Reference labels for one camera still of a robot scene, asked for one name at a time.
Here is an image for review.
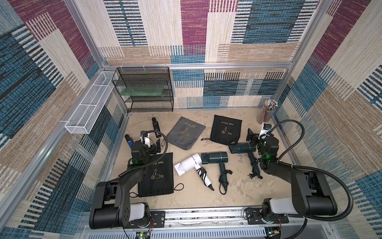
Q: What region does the dark green hair dryer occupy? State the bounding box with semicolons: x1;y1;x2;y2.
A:
229;142;263;179
201;152;232;195

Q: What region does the black hair dryer bag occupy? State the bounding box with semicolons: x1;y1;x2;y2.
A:
202;115;242;146

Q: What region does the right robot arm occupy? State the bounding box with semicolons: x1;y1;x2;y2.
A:
246;129;338;222

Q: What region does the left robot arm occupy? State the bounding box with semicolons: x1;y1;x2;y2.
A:
89;141;168;230

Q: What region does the grey hair dryer bag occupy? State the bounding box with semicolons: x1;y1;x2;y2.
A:
166;117;206;150

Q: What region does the white hair dryer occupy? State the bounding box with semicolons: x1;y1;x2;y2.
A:
174;153;214;191

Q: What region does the black bag front left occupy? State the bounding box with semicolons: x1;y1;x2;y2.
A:
130;152;184;198

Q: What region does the striped pencil cup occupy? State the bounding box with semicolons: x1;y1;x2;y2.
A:
257;99;278;124

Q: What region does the green tray on shelf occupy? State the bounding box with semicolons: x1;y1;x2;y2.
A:
120;87;164;97

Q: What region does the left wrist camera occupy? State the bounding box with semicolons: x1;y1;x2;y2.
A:
140;130;151;148

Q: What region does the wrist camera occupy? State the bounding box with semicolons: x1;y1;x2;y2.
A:
140;130;151;148
258;122;272;140

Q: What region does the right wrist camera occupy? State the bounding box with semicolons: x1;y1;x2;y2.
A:
258;122;272;140

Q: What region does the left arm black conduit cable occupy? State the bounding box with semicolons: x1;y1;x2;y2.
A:
117;130;169;180

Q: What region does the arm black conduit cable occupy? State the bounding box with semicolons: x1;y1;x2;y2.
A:
262;119;354;222
117;130;169;180

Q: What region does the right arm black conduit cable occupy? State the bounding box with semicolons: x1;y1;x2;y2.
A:
262;119;354;222

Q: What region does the black wire mesh shelf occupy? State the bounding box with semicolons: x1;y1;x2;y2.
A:
112;66;174;112

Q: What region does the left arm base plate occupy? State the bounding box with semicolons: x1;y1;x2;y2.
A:
124;211;166;229

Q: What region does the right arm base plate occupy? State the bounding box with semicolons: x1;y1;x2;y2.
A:
243;207;289;225

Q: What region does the white wire mesh basket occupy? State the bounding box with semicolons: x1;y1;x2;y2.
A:
65;71;114;134

